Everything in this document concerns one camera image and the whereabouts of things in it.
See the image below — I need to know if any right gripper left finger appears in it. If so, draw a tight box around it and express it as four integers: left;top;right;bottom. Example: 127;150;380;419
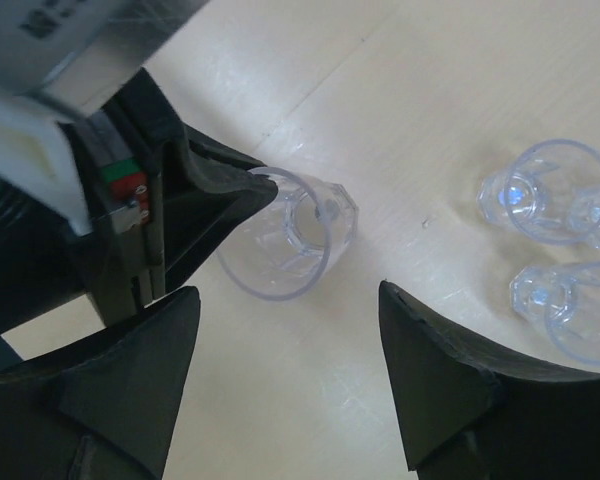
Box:
0;287;201;479

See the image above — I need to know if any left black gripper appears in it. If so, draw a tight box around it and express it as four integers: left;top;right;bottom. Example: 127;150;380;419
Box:
0;70;278;335

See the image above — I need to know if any cluster front clear glass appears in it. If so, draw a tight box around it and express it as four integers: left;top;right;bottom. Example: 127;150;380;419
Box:
510;261;600;367

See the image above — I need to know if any cluster clear glass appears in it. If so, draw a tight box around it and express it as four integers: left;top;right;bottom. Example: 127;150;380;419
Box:
510;261;600;367
477;139;600;246
567;184;600;250

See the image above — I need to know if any cluster left clear glass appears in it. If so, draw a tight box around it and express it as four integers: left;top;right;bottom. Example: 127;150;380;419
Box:
477;139;600;246

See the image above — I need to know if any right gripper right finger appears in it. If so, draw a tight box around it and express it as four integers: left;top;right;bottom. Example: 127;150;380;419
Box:
378;281;600;479

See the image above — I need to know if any cluster back clear glass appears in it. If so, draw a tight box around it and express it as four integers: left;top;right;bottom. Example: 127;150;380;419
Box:
567;184;600;250

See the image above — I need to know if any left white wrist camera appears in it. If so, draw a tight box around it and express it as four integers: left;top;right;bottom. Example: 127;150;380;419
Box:
0;0;205;236

